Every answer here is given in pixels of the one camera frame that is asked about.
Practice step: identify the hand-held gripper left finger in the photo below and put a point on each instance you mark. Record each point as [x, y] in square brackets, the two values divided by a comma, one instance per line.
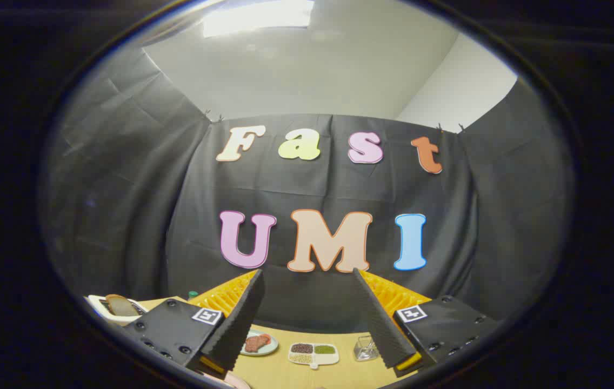
[234, 324]

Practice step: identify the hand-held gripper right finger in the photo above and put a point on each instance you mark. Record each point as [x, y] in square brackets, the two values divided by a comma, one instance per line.
[382, 324]

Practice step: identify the plain white bread slice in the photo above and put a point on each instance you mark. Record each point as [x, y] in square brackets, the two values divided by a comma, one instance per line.
[120, 306]

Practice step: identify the brown meat piece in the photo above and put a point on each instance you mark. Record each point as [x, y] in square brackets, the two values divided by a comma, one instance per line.
[252, 344]
[262, 340]

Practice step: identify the pale green oval plate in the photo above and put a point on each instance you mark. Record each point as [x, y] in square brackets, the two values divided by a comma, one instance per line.
[270, 348]

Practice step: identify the pile of green beans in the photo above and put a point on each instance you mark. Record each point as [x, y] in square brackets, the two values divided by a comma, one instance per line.
[325, 349]

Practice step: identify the white divided dish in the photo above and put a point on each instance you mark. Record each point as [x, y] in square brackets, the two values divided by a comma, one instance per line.
[326, 359]

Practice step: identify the pile of dark beans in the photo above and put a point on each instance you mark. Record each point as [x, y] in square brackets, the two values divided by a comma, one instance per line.
[302, 348]

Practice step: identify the pile of yellow beans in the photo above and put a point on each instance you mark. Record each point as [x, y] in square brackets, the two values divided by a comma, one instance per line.
[300, 357]

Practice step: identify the white toaster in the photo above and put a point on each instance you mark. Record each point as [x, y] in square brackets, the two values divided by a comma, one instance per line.
[102, 313]

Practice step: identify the black backdrop cloth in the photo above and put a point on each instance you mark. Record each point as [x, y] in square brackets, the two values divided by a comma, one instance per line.
[307, 189]

